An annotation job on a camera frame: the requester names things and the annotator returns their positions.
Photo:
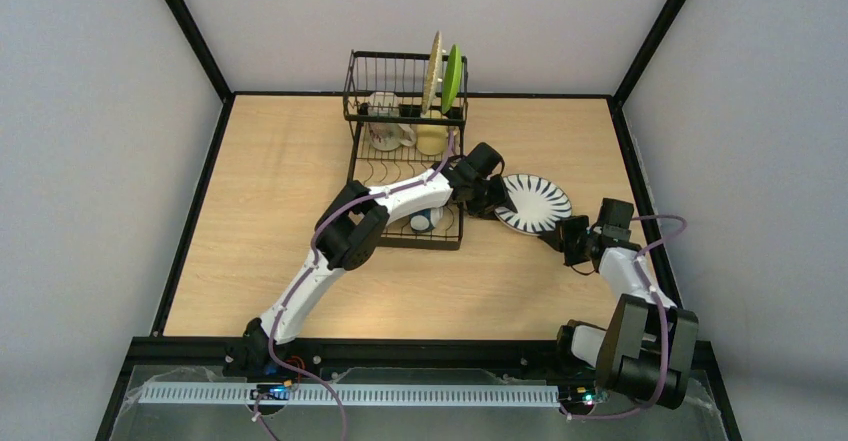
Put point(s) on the black aluminium frame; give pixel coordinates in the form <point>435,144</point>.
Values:
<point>199,354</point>

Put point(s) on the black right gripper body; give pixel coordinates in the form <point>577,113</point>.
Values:
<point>569,237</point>

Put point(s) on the white slotted cable duct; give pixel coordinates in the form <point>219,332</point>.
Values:
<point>359,395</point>

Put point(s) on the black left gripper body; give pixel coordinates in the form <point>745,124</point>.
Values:
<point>482,198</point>

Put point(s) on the left controller board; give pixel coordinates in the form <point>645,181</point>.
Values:
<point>265,392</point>

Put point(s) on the black wire dish rack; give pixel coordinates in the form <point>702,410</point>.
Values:
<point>404,75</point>

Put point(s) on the blue striped white plate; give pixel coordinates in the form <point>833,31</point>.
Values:
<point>538,204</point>

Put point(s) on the cream ceramic mug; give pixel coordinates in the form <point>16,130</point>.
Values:
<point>385,135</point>

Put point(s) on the yellow handled mug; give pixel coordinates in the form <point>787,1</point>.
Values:
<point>432,140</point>

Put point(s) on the white bowl dark rim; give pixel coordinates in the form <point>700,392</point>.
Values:
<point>426,220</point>

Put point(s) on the woven bamboo plate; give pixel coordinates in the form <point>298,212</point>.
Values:
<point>433,74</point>

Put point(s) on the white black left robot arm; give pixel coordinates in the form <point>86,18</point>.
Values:
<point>348,233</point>

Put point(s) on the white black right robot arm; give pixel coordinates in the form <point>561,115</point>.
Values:
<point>646,351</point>

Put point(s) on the right controller board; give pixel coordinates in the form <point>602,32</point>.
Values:
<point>582,394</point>

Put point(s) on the controller board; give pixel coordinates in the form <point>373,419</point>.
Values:
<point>265,392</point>
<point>582,394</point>

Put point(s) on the green plate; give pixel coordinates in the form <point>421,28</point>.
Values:
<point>451,80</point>

